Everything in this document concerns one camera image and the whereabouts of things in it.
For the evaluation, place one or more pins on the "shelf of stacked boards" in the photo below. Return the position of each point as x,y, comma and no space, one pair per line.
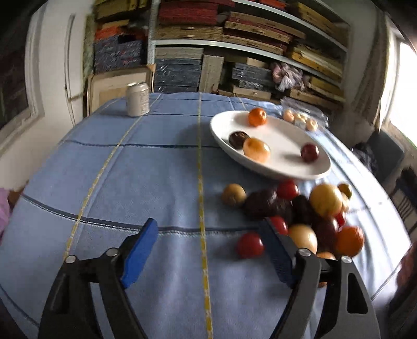
182,13

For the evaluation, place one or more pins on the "yellow green tangerine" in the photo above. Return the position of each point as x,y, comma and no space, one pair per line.
325,199

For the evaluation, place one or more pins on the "pale orange peach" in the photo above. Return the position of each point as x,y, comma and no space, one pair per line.
303,236

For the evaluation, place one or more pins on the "tan loquat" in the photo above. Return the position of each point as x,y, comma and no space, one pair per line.
233,194

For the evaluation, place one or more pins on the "white metal shelf rack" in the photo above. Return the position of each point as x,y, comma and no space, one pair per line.
195,41

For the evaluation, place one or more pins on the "silver drink can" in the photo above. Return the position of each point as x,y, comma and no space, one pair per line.
137,101

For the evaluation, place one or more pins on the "blue striped tablecloth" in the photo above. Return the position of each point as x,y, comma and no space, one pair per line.
146,182

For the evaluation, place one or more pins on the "yellow apricot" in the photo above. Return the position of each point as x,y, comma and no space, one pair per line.
325,255

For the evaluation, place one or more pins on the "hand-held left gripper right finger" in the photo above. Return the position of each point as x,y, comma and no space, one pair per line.
277,257

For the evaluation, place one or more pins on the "pink white cloth bundle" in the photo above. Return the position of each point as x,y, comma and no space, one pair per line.
286,76

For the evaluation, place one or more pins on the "dark red plum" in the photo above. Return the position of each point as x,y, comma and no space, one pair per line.
325,232
309,152

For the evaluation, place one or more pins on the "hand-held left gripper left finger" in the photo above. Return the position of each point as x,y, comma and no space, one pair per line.
140,254

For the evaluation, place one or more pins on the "orange persimmon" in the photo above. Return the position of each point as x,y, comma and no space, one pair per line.
350,241

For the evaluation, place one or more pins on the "clear plastic clamshell box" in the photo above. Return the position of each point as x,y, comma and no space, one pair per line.
314,107

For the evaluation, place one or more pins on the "orange tangerine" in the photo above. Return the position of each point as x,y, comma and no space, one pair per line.
257,117

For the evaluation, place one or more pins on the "small brown longan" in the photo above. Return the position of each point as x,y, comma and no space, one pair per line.
345,190

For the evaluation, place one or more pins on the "large dark water chestnut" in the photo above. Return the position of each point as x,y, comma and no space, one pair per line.
260,203

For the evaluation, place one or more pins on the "beige woven curtain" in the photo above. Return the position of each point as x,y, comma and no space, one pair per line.
374,65

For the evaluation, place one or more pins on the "white curved wall pipe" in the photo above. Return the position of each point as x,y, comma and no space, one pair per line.
66,65

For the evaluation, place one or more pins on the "red cherry tomato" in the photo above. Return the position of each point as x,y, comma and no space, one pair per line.
287,190
280,225
250,245
340,219

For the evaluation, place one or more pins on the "speckled orange peach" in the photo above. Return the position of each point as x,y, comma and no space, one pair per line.
256,150

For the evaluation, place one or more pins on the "dark grey chair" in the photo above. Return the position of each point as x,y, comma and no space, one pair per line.
387,150

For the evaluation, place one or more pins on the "white framed window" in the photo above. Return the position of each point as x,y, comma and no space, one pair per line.
35,81

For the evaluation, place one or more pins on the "white oval bowl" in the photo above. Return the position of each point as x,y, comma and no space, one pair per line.
283,143

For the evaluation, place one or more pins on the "small dark chestnut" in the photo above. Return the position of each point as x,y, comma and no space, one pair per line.
301,208
238,139

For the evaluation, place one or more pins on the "wooden framed panel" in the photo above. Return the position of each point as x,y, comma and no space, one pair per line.
110,88

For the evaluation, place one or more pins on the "black jacket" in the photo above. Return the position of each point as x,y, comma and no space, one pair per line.
364,155

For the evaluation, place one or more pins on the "group of small pale peaches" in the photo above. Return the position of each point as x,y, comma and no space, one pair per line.
288,115

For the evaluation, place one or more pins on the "bright window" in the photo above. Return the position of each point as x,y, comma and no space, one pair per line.
407,81

